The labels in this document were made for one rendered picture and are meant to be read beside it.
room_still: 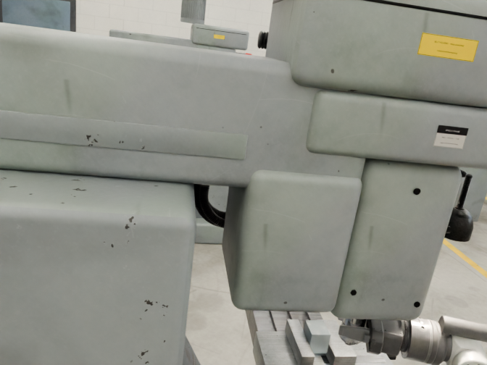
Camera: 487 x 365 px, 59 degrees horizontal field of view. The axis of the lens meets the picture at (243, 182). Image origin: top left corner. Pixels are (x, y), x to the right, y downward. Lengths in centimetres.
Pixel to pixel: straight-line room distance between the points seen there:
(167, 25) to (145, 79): 662
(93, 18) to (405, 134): 685
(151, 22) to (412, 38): 668
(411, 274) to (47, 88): 67
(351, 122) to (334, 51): 11
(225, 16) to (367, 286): 665
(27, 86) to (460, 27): 61
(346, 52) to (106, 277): 45
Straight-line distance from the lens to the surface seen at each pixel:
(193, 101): 63
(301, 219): 70
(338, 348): 120
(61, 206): 58
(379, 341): 95
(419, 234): 81
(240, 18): 729
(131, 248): 57
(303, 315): 148
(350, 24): 64
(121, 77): 63
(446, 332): 99
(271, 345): 122
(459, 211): 99
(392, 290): 85
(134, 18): 728
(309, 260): 73
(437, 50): 70
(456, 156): 77
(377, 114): 68
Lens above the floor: 178
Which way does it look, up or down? 18 degrees down
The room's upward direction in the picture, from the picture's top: 8 degrees clockwise
